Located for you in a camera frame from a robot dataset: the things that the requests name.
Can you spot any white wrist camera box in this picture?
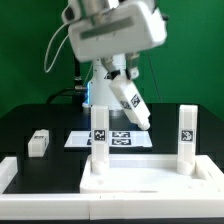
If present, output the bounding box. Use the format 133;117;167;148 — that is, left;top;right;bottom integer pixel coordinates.
61;0;82;23

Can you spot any fiducial marker sheet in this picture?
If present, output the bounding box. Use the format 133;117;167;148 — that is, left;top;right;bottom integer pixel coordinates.
65;131;152;148

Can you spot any white left fence block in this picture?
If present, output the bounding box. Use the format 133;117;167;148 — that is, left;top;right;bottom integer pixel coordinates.
0;157;18;194

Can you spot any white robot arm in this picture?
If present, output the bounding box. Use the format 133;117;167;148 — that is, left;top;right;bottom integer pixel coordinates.
63;0;167;120

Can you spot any black camera pole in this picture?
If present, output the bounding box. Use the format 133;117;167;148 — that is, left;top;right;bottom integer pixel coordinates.
73;59;87;108

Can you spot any black base cable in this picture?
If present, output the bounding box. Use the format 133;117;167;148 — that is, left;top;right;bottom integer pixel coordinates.
45;87;84;105

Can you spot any white cable loop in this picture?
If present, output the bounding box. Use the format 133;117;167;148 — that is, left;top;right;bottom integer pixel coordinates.
43;23;73;74

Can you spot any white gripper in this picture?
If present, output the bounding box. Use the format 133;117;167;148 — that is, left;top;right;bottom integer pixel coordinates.
68;0;167;80

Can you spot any white front fence bar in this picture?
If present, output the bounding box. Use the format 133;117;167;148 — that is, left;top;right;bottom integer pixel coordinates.
0;192;224;220

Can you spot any white desk top tray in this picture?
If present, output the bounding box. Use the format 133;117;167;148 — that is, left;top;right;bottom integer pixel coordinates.
80;154;224;193

